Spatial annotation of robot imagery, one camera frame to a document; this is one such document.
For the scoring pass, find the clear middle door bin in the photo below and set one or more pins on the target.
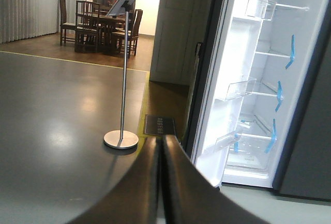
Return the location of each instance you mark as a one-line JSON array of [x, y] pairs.
[[240, 89]]

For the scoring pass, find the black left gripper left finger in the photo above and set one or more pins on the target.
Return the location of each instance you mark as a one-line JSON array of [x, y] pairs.
[[134, 199]]

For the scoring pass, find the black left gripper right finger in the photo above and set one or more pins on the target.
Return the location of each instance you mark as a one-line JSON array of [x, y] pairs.
[[188, 197]]

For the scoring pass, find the clear upper door bin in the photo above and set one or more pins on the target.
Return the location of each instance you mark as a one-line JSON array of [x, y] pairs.
[[261, 9]]

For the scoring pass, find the wooden dining table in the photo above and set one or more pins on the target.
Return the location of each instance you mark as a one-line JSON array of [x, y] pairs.
[[102, 29]]

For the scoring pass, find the dark floor label sign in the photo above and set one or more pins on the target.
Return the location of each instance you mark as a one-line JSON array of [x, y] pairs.
[[159, 125]]

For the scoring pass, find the white fridge body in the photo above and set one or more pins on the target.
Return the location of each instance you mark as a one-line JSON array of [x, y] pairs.
[[285, 122]]

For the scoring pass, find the silver sign stand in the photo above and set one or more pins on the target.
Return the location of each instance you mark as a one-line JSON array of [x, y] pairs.
[[121, 139]]

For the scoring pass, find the clear lower door bin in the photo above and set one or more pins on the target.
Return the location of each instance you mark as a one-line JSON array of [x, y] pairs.
[[226, 140]]

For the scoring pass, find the white fridge door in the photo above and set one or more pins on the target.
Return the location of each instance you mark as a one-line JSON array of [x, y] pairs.
[[226, 56]]

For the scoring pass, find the wooden chair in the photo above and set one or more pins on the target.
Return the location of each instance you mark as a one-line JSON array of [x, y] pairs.
[[87, 31]]

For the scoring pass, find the clear door bin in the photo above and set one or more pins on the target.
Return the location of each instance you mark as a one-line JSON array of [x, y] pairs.
[[226, 140], [261, 9], [240, 89]]

